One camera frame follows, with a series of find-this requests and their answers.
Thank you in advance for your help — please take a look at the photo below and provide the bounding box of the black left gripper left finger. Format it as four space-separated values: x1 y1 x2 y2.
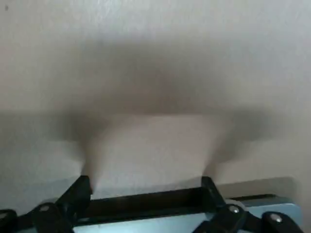
0 175 93 233

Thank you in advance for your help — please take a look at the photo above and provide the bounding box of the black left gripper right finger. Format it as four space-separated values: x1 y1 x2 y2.
194 176 303 233

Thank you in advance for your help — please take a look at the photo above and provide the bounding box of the dark grey laptop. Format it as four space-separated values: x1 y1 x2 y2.
0 177 301 233

